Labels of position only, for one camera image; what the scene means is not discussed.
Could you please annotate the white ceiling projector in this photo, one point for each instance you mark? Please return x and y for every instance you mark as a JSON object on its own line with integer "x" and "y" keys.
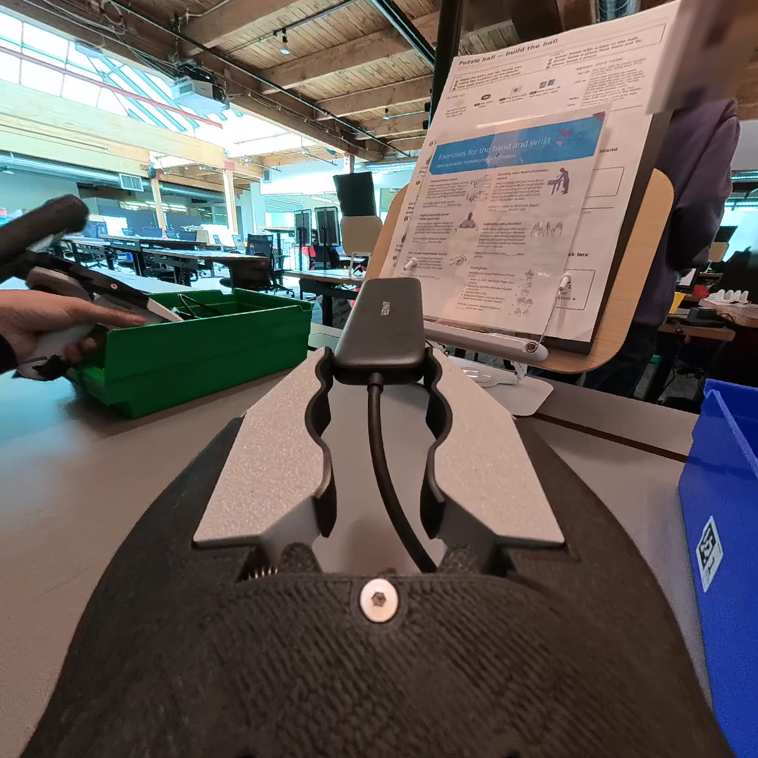
{"x": 198, "y": 95}

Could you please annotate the large blue plastic bin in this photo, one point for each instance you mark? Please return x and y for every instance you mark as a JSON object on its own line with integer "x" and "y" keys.
{"x": 728, "y": 474}

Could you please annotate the black hanging panel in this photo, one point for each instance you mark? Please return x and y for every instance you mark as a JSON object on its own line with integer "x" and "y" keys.
{"x": 354, "y": 194}

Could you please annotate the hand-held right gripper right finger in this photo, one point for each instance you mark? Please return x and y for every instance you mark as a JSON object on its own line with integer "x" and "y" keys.
{"x": 497, "y": 474}

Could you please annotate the person's left hand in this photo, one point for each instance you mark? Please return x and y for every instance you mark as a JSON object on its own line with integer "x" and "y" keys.
{"x": 59, "y": 311}

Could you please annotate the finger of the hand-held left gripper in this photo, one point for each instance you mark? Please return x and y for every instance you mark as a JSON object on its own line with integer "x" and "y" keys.
{"x": 118, "y": 287}

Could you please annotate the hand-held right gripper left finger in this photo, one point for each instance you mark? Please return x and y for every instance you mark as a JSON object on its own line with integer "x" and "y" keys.
{"x": 266, "y": 474}

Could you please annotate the printed instruction sheet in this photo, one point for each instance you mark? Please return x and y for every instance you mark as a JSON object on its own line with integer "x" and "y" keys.
{"x": 503, "y": 237}

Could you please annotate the black monitor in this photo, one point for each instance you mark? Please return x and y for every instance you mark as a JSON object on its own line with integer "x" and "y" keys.
{"x": 303, "y": 228}
{"x": 327, "y": 226}

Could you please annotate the clear acrylic stand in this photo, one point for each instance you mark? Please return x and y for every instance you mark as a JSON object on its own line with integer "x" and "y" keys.
{"x": 359, "y": 265}

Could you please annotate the black pole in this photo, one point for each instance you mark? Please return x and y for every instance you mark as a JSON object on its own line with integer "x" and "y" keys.
{"x": 447, "y": 47}

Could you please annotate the green plastic bin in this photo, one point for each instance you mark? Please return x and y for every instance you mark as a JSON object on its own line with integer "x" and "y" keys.
{"x": 207, "y": 355}

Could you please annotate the black office chair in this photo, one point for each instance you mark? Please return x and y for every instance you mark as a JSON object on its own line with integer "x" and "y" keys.
{"x": 260, "y": 248}

